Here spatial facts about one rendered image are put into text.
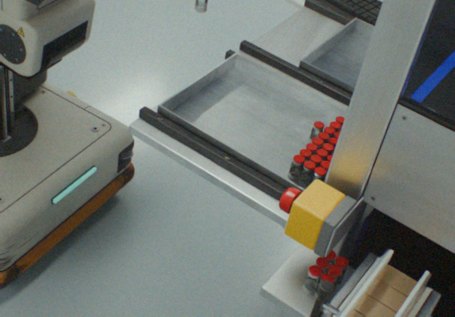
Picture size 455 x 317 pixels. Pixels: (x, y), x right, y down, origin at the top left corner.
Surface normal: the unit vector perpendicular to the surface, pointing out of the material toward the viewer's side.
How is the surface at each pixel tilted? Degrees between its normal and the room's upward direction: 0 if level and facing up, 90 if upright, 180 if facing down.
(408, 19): 90
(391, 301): 0
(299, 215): 90
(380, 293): 0
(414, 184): 90
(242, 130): 0
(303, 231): 90
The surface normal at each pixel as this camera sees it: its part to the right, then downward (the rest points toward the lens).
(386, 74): -0.57, 0.47
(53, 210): 0.84, 0.44
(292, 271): 0.15, -0.75
